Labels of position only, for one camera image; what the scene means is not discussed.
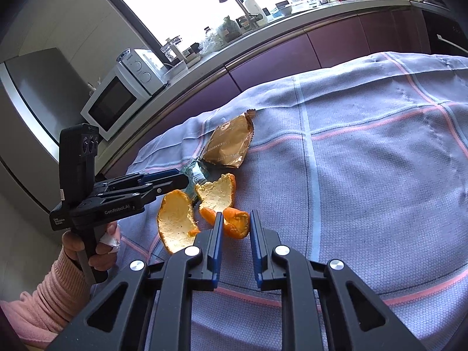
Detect large orange peel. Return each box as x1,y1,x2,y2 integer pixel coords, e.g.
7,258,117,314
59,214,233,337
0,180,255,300
157,189,201,254

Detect green clear plastic wrapper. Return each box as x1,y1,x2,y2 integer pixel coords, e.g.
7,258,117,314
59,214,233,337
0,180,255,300
181,158,209,204

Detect curved orange peel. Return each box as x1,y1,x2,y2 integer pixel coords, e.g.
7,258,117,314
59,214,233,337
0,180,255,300
195,173,236,212

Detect gold snack wrapper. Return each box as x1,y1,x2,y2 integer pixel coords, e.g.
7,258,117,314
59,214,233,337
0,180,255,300
201,109,256,169

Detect small orange peel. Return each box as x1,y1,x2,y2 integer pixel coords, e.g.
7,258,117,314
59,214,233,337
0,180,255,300
199,207,250,239

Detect pink left sleeve forearm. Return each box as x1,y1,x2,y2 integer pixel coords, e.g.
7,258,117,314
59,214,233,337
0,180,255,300
1,250,90,350

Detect person's left hand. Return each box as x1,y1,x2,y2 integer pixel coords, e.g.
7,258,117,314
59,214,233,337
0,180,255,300
61,220,121,272

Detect white microwave oven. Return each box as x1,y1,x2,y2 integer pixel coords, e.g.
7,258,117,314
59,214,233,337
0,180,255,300
81,48,167,140

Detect grey refrigerator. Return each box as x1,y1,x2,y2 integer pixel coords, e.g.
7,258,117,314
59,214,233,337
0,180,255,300
1,48,89,212

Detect blue white bowl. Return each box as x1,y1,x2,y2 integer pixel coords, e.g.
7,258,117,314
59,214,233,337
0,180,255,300
116,48,131,62

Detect blue checked tablecloth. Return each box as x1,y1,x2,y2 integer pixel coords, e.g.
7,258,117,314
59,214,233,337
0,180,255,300
123,52,467,350

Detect white soap bottle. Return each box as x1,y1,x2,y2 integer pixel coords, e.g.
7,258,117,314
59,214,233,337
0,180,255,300
243,0,268,27

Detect purple base cabinets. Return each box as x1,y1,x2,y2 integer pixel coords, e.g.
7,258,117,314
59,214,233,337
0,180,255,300
96,1,430,178

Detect black built-in oven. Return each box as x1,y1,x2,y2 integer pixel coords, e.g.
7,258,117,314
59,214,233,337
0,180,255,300
423,10,468,57

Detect dark window frame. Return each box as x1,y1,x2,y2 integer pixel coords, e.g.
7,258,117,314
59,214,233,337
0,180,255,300
83,0,326,50

